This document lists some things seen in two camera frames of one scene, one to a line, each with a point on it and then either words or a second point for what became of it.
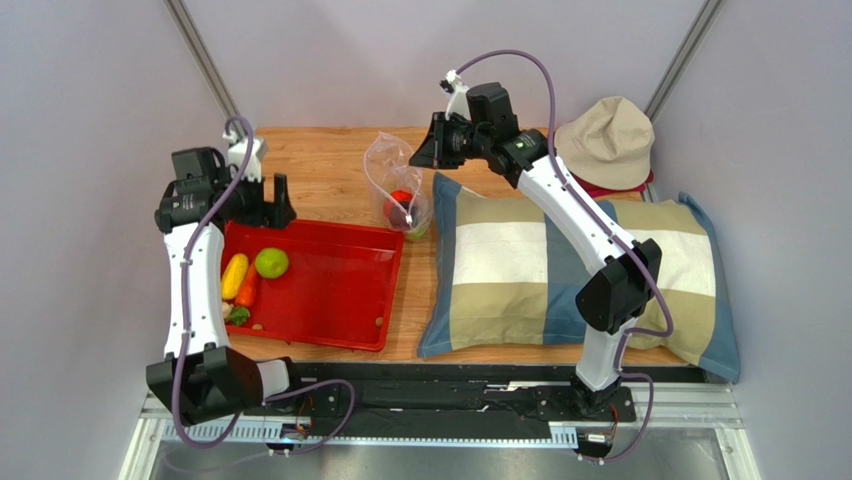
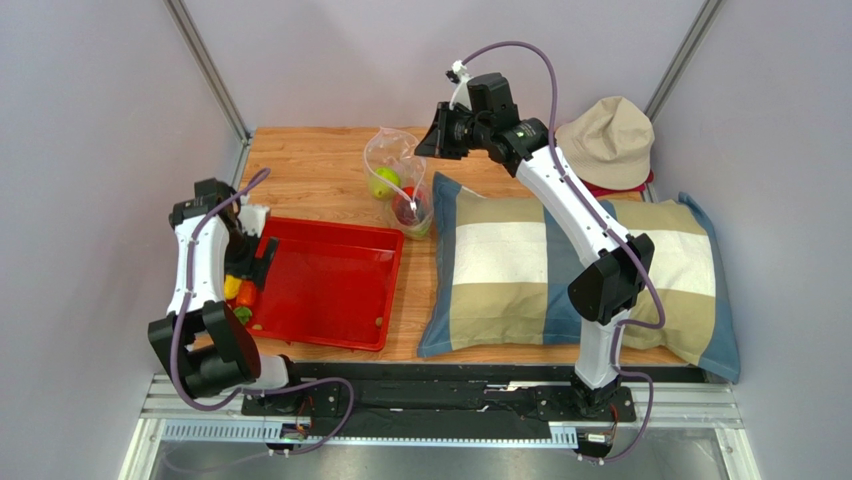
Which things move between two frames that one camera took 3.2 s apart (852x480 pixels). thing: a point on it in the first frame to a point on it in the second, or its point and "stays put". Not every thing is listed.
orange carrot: (245, 295) stays put
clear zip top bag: (396, 187) stays put
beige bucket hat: (608, 146) stays put
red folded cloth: (601, 193) stays put
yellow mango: (234, 275) stays put
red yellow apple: (397, 196) to (410, 191)
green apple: (271, 263) to (385, 183)
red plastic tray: (340, 288) stays put
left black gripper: (278, 214) to (253, 267)
